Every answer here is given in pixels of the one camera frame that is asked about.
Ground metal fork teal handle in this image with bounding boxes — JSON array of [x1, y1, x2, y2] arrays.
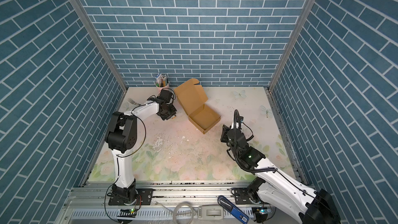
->
[[127, 98, 141, 106]]

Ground blue handheld tool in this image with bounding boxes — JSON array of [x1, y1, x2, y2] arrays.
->
[[217, 196, 249, 224]]

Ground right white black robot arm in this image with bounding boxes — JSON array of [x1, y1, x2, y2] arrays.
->
[[220, 124, 341, 224]]

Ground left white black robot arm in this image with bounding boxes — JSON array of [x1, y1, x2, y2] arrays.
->
[[105, 88, 177, 205]]

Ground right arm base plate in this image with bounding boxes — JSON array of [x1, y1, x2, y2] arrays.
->
[[230, 187, 269, 205]]

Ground pens in bucket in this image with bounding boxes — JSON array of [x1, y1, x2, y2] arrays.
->
[[155, 73, 169, 86]]

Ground brown cardboard box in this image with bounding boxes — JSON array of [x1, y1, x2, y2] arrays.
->
[[174, 78, 221, 134]]

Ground white cable coil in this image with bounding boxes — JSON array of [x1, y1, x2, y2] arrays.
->
[[171, 201, 197, 224]]

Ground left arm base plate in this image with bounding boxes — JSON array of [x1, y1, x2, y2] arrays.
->
[[107, 188, 153, 206]]

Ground grey white plastic device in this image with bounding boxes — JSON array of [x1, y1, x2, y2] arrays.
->
[[198, 205, 224, 222]]

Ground pink pen holder bucket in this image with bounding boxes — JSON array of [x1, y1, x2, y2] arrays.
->
[[157, 83, 170, 93]]

